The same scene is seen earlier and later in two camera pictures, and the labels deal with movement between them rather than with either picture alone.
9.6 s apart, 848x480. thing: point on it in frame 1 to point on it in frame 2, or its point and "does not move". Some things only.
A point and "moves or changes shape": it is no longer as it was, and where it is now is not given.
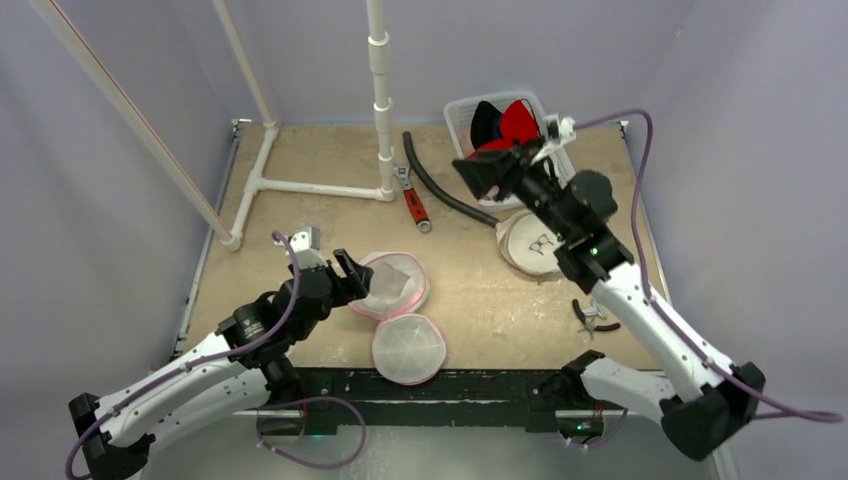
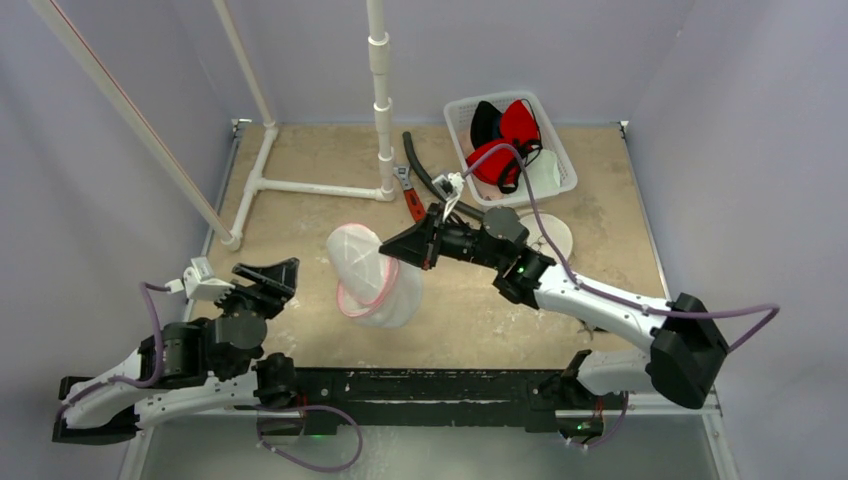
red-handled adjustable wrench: (422, 222) does not move
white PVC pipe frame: (139, 126) does not move
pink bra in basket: (494, 190) does not move
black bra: (486, 124) does not move
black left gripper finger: (360, 276) to (280, 276)
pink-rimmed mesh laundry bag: (407, 348) moves or changes shape
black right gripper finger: (484, 172) to (417, 245)
